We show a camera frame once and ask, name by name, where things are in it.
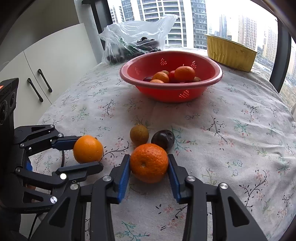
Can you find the green-brown small fruit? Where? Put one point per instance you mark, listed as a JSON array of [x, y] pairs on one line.
[[197, 79]]

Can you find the brown longan fruit back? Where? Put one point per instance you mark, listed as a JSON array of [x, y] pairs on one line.
[[139, 135]]

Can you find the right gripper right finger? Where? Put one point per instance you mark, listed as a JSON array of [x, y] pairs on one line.
[[230, 218]]

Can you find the black cabinet handle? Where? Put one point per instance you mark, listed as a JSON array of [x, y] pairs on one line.
[[35, 90], [44, 78]]

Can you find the black window frame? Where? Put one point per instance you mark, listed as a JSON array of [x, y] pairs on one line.
[[266, 27]]

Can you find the large smooth orange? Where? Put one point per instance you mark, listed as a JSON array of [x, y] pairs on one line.
[[87, 149]]

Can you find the dark plum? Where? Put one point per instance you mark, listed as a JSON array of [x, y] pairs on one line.
[[147, 79], [164, 138]]

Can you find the red tomato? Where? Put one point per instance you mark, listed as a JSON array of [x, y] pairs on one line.
[[172, 77]]

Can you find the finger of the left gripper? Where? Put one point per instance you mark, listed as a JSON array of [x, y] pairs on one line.
[[65, 143], [79, 172]]

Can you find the yellow foil container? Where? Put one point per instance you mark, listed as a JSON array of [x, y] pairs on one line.
[[230, 54]]

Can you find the bumpy mandarin orange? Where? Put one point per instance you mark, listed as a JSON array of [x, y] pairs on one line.
[[149, 163]]

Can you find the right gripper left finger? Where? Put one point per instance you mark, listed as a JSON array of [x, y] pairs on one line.
[[66, 219]]

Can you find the red plastic colander bowl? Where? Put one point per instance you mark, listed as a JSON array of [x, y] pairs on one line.
[[135, 70]]

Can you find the mandarin with stem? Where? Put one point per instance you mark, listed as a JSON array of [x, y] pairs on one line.
[[185, 74]]

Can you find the small mandarin orange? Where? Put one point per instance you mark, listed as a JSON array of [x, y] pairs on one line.
[[156, 81]]

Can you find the black cabinet handle left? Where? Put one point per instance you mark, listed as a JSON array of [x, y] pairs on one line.
[[35, 90]]

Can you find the clear plastic bag of fruit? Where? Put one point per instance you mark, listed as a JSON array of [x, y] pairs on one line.
[[127, 40]]

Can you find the white cabinet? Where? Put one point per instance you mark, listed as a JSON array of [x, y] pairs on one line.
[[46, 69]]

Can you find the black cabinet handle right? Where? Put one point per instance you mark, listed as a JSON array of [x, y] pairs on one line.
[[44, 78]]

